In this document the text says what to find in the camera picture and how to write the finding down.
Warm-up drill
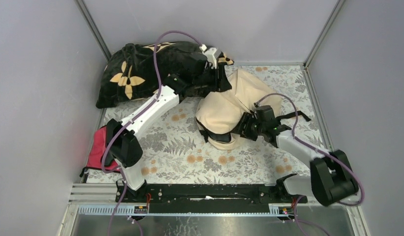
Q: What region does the purple cable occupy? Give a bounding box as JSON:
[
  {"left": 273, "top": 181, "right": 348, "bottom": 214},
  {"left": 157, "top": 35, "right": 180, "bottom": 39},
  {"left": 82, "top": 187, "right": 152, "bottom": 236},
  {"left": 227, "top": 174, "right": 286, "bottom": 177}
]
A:
[
  {"left": 253, "top": 93, "right": 366, "bottom": 236},
  {"left": 100, "top": 30, "right": 206, "bottom": 236}
]

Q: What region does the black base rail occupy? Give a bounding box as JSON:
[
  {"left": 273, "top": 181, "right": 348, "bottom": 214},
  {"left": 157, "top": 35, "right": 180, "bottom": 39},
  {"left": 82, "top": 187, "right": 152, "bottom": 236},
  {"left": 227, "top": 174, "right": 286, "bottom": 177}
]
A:
[{"left": 115, "top": 183, "right": 299, "bottom": 215}]

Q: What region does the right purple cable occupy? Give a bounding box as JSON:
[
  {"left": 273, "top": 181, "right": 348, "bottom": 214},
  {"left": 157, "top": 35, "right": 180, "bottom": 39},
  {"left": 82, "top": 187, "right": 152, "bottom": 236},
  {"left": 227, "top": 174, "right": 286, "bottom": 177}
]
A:
[{"left": 253, "top": 93, "right": 366, "bottom": 236}]

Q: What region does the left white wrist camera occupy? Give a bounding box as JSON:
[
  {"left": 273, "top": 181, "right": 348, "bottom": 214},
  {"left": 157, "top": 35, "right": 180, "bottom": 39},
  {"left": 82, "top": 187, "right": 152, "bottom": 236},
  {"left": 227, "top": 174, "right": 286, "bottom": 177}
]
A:
[{"left": 199, "top": 44, "right": 221, "bottom": 69}]

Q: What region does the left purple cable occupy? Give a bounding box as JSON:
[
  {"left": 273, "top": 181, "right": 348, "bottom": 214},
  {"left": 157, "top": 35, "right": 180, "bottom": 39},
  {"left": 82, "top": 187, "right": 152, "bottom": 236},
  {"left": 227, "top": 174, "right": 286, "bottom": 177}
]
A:
[{"left": 100, "top": 30, "right": 206, "bottom": 236}]

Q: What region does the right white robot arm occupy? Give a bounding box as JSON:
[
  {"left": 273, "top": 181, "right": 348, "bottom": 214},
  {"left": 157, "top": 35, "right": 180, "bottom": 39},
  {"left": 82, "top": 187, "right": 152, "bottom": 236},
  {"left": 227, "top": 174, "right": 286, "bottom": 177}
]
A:
[{"left": 233, "top": 105, "right": 360, "bottom": 207}]

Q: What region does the red and black pouch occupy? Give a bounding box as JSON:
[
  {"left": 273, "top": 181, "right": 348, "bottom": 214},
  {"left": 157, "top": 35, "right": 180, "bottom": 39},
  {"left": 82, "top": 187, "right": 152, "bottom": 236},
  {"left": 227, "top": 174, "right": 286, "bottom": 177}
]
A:
[{"left": 80, "top": 126, "right": 106, "bottom": 177}]

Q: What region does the floral patterned table mat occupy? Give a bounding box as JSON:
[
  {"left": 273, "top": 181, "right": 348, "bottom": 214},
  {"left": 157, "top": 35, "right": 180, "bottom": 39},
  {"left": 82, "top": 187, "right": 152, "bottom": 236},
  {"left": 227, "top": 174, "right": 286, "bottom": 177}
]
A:
[{"left": 140, "top": 65, "right": 323, "bottom": 184}]

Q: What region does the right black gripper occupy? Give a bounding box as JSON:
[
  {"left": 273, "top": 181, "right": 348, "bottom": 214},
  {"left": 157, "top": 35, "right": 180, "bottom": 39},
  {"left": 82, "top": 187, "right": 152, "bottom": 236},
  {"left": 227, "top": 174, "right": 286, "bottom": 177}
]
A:
[{"left": 231, "top": 112, "right": 265, "bottom": 142}]

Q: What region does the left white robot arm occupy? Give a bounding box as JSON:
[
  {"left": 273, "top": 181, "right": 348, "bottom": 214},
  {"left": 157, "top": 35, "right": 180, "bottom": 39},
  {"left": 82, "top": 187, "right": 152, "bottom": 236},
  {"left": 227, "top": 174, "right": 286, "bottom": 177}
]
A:
[{"left": 102, "top": 52, "right": 233, "bottom": 202}]

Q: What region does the black floral pillow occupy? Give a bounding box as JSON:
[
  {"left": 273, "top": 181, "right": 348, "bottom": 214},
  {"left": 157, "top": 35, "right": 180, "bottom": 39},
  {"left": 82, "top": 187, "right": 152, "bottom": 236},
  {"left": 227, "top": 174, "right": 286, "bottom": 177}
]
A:
[{"left": 96, "top": 41, "right": 235, "bottom": 110}]

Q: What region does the beige canvas student bag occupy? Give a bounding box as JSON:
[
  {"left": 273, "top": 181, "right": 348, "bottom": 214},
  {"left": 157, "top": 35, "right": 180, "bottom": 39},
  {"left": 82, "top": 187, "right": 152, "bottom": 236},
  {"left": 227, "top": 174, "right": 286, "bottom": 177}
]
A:
[{"left": 195, "top": 69, "right": 282, "bottom": 150}]

